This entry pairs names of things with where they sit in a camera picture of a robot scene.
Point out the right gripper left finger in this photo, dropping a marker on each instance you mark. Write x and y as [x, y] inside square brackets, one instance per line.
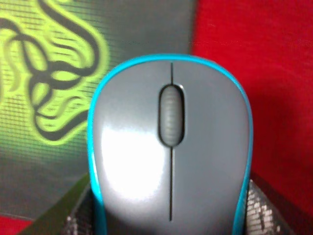
[73, 214]

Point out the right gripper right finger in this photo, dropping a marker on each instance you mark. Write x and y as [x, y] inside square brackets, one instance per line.
[270, 213]

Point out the grey blue computer mouse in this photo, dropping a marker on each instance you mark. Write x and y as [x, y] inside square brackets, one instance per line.
[170, 141]

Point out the black green Razer mousepad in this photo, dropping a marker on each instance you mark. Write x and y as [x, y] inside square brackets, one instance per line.
[53, 54]

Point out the red velvet tablecloth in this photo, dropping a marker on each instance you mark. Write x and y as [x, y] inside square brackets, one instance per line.
[268, 46]

